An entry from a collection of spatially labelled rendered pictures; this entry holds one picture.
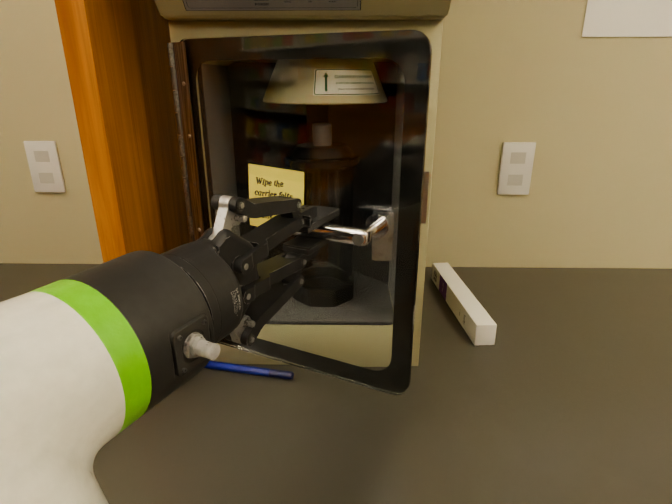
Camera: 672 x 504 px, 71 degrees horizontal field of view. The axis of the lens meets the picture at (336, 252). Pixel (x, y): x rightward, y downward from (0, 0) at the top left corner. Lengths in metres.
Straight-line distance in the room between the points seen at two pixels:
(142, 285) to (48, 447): 0.09
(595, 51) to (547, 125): 0.16
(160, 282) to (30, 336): 0.07
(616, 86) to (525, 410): 0.73
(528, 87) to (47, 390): 1.01
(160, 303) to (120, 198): 0.33
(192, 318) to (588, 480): 0.47
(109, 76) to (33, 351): 0.40
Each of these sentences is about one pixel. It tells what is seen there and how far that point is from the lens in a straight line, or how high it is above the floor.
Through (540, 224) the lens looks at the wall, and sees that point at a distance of 1.17.
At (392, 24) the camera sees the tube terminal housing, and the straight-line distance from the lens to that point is 0.61.
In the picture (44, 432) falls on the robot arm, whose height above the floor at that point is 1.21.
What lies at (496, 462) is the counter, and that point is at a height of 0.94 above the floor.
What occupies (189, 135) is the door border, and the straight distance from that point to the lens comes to 0.62.
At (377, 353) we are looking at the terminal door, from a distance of 0.57.
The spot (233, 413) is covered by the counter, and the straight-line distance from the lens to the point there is 0.66.
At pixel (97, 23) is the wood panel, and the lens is 0.60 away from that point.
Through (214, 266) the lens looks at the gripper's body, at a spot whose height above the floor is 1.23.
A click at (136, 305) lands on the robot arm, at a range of 0.28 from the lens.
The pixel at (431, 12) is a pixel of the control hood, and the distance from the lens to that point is 0.59.
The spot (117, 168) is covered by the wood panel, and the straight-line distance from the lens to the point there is 0.60.
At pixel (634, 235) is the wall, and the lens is 1.28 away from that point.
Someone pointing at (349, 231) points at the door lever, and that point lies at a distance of 0.46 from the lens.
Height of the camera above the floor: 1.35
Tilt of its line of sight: 21 degrees down
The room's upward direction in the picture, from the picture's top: straight up
